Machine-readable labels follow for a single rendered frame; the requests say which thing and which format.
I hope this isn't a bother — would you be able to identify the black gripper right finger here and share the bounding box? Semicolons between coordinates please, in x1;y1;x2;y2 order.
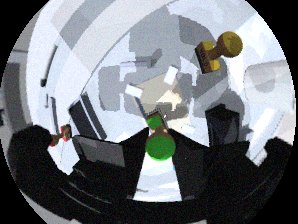
168;128;251;200

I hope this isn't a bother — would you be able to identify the red-handled rubber stamp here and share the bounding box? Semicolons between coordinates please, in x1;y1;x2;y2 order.
49;124;72;147

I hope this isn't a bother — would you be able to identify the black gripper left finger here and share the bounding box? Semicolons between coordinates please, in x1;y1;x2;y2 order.
72;127;150;200

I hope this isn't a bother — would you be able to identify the grey mug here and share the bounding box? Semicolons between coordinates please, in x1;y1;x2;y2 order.
243;59;297;113

